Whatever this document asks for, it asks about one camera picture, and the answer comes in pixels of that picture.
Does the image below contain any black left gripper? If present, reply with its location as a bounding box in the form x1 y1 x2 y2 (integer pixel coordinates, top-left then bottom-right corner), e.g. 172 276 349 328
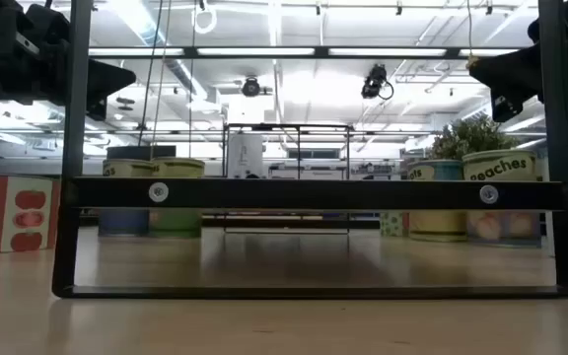
0 0 137 122

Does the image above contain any peaches label can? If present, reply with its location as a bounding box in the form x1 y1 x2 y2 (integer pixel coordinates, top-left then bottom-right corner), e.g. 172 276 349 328
461 149 543 249

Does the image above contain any blue label can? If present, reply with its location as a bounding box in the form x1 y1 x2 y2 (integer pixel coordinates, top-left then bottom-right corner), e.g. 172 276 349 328
98 158 156 239

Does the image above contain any yellow and teal label can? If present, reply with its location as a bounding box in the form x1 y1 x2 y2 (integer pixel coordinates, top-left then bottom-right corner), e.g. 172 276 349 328
405 158 468 243

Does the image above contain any green dotted label can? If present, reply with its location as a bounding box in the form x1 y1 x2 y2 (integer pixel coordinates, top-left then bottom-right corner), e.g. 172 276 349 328
379 210 411 238

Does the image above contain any potted plant in ribbed pot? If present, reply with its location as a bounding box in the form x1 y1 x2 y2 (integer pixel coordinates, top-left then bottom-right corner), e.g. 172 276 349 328
426 112 522 162

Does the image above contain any black background monitor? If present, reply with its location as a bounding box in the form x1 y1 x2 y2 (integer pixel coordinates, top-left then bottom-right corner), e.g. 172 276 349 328
106 145 168 162

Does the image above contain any white cylinder appliance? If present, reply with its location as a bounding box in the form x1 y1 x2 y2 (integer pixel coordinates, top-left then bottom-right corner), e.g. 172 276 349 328
226 132 266 179

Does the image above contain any black overhead light bar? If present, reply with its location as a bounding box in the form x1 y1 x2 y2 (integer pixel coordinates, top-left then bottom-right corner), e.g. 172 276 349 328
88 45 541 61

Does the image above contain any yellow hanging tag on cord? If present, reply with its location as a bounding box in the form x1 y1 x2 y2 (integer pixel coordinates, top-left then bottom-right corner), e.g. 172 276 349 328
464 0 481 70

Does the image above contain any thin dark hanging cable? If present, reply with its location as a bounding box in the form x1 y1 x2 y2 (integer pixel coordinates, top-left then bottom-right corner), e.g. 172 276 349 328
138 0 166 148

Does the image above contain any white hanging ring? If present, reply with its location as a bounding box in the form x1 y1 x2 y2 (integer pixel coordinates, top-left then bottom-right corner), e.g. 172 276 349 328
192 4 219 36

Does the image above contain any black ceiling camera with cable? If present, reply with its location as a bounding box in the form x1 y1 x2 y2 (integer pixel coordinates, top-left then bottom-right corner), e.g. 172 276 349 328
360 62 394 102

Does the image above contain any round black ceiling camera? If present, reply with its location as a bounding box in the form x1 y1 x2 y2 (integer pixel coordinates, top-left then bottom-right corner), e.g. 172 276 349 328
241 75 263 99

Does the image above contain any black aluminium table frame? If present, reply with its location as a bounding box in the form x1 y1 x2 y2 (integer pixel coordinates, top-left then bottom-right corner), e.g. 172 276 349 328
79 212 382 231

